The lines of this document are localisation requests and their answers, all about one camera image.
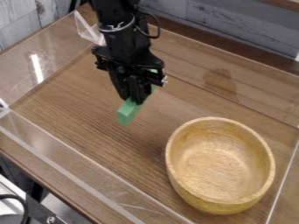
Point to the green rectangular block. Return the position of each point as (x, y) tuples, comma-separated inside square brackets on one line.
[(127, 112)]

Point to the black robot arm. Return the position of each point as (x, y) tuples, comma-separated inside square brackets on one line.
[(117, 11)]

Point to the clear acrylic corner bracket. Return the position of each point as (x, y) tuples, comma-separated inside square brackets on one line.
[(87, 31)]

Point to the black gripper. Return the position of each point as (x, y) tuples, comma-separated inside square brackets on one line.
[(126, 57)]

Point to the clear acrylic tray wall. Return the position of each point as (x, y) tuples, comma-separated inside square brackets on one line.
[(94, 190)]

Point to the brown wooden bowl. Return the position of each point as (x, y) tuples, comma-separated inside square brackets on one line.
[(221, 165)]

